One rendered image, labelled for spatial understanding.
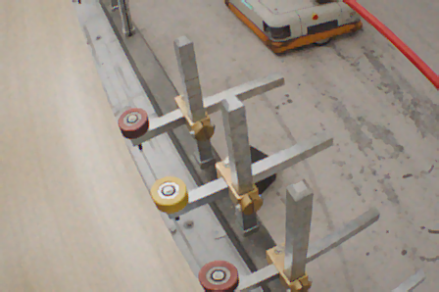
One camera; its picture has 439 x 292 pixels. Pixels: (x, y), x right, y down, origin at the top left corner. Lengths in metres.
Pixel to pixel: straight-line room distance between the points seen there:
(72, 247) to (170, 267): 0.24
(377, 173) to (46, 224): 1.59
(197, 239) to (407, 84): 1.75
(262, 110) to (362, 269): 1.02
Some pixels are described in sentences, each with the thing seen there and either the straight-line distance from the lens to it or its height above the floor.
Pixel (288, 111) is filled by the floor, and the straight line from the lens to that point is 2.61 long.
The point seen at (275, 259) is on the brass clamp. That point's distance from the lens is 1.16.
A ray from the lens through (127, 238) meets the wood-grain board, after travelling 1.15.
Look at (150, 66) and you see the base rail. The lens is 1.85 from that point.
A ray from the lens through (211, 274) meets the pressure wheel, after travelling 1.07.
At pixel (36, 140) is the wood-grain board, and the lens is 1.45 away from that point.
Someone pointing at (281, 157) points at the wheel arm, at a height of 0.86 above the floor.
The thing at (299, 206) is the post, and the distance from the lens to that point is 0.88.
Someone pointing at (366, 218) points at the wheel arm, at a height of 0.82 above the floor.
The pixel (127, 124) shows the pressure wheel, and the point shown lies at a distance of 1.36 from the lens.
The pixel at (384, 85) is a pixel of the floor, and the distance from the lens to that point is 2.82.
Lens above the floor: 1.84
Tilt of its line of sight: 48 degrees down
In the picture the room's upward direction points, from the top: 9 degrees counter-clockwise
